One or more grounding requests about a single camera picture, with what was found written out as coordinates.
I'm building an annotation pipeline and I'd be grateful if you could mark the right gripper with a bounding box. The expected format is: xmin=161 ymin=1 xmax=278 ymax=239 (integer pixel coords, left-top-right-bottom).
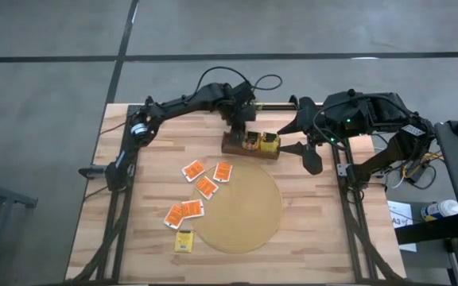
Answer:
xmin=277 ymin=96 xmax=349 ymax=176

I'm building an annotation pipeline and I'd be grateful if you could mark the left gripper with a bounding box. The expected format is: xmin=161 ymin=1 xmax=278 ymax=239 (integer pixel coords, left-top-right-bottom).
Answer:
xmin=220 ymin=99 xmax=258 ymax=146

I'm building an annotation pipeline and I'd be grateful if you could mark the brown wooden compartment box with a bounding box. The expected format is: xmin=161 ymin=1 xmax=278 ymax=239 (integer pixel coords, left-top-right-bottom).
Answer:
xmin=220 ymin=130 xmax=281 ymax=160

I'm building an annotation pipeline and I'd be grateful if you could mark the round woven placemat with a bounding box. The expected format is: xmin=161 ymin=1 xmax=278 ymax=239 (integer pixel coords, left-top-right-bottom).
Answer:
xmin=188 ymin=160 xmax=284 ymax=254

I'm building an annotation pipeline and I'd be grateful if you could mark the black power supply box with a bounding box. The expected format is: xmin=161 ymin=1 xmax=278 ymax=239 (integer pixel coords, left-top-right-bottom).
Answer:
xmin=403 ymin=158 xmax=437 ymax=190

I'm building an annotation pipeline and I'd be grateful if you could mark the white paper sheet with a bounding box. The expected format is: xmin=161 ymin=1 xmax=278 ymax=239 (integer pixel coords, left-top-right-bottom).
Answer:
xmin=386 ymin=200 xmax=417 ymax=253

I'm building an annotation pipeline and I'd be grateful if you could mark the white wipes canister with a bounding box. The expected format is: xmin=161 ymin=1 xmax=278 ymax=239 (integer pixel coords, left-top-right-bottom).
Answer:
xmin=420 ymin=199 xmax=458 ymax=222

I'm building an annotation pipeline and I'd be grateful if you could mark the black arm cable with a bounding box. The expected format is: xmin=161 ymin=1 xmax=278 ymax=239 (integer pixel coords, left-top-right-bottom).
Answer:
xmin=194 ymin=65 xmax=284 ymax=105

